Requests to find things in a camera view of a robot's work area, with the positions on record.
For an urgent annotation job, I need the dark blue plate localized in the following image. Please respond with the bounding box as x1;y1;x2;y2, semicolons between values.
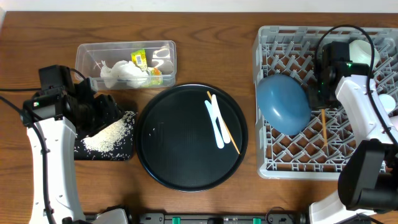
256;74;311;135

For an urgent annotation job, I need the white napkin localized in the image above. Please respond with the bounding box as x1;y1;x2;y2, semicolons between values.
100;60;117;89
113;60;149;88

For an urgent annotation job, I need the teal green bowl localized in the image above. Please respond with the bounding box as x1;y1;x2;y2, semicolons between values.
349;40;371;65

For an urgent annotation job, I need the light blue cup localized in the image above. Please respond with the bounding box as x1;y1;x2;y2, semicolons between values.
379;94;396;114

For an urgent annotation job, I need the yellow snack wrapper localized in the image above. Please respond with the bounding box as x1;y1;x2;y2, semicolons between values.
131;49;163;86

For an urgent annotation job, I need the pink cup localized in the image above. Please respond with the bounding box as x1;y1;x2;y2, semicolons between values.
390;116;398;129

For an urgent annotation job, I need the round black serving tray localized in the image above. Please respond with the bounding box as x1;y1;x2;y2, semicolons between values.
135;83;248;192

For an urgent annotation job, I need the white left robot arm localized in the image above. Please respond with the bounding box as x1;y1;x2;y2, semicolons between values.
22;78;124;223

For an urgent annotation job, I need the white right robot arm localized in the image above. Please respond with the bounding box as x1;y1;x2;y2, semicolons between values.
308;62;397;223

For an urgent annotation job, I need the grey dishwasher rack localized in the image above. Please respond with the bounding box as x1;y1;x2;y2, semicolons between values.
252;26;397;180

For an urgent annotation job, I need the clear plastic waste bin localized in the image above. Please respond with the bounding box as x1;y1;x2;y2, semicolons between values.
75;40;177;90

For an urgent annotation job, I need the black rectangular tray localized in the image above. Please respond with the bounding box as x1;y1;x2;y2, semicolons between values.
73;107;137;162

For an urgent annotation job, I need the black rail with green clips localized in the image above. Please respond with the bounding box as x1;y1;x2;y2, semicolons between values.
127;210;310;224

